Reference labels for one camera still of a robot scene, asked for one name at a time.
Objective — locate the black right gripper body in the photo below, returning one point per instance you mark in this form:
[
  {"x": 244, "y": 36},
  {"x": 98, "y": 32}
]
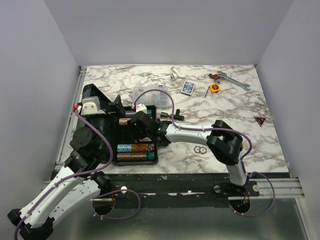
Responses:
[{"x": 134, "y": 128}]

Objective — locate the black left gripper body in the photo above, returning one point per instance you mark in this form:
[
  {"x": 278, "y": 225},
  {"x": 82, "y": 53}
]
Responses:
[{"x": 104, "y": 122}]

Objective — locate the black poker set case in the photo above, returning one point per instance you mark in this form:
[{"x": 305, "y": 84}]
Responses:
[{"x": 124, "y": 134}]

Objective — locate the blue playing card deck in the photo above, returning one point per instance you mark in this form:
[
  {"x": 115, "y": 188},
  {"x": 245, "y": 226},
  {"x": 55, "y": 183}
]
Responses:
[{"x": 187, "y": 88}]

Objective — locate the red triangular dealer chip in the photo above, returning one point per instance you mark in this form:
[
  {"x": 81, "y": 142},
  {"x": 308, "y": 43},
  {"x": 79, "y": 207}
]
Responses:
[{"x": 260, "y": 120}]

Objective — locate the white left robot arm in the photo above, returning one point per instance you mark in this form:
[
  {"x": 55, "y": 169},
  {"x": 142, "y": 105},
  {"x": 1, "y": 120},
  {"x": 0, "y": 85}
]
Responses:
[{"x": 94, "y": 149}]

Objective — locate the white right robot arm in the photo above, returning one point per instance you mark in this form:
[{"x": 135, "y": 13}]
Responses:
[{"x": 224, "y": 142}]

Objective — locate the green poker chip row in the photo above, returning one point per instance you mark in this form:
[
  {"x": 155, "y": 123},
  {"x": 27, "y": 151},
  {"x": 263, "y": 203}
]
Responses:
[{"x": 149, "y": 112}]

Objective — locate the orange poker chip row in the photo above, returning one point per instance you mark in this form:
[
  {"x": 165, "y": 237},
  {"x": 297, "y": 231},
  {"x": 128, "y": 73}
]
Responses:
[{"x": 124, "y": 122}]

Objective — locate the lower poker chip rows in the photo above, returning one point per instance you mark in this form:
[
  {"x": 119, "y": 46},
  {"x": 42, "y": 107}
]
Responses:
[{"x": 138, "y": 152}]

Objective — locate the clear plastic organizer box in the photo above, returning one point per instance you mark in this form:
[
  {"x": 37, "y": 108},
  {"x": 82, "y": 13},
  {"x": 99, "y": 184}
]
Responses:
[{"x": 156, "y": 98}]

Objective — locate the black T-shaped pipe fitting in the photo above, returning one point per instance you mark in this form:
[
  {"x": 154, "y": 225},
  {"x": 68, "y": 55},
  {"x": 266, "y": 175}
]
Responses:
[{"x": 175, "y": 116}]

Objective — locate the white poker chip pair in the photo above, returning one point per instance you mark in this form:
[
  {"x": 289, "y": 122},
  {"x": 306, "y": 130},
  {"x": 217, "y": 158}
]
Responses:
[{"x": 200, "y": 150}]

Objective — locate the yellow tape measure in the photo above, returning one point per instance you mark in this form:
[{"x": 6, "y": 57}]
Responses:
[{"x": 214, "y": 88}]

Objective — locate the silver open-end wrench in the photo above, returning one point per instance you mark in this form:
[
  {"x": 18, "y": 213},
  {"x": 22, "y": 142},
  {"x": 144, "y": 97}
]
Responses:
[{"x": 244, "y": 86}]

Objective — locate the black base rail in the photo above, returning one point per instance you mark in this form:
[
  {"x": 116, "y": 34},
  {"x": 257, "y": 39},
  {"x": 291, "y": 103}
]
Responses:
[{"x": 191, "y": 190}]

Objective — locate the brown handled tool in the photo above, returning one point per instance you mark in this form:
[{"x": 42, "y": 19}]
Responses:
[{"x": 215, "y": 77}]

